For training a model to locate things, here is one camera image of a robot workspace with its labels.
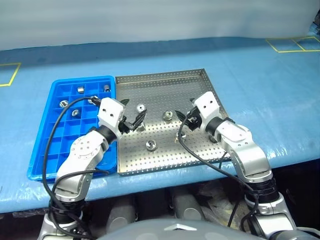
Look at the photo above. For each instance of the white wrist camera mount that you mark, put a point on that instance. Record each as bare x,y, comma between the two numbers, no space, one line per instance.
207,105
111,110

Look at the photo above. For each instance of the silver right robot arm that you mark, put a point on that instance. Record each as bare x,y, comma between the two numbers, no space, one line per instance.
240,140

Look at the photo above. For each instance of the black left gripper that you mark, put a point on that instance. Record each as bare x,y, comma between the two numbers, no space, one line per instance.
125,126

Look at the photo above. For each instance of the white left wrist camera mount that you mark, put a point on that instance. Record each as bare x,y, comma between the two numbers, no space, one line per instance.
111,110

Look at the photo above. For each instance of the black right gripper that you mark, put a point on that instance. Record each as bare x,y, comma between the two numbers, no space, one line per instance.
194,121

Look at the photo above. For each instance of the blue compartment tray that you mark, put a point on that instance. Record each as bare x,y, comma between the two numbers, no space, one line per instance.
72,130

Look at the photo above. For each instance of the perforated metal tray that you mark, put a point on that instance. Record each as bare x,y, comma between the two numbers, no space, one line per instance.
162,87

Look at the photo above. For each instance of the grey rounded cylinder shape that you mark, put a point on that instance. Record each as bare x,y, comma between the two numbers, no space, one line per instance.
118,213
187,205

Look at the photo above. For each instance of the grey rounded robot body shell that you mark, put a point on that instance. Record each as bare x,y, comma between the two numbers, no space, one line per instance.
175,232

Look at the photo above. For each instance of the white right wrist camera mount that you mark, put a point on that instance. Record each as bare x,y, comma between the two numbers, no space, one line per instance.
207,105

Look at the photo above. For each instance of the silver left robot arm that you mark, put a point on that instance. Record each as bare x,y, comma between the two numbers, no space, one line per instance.
85,150

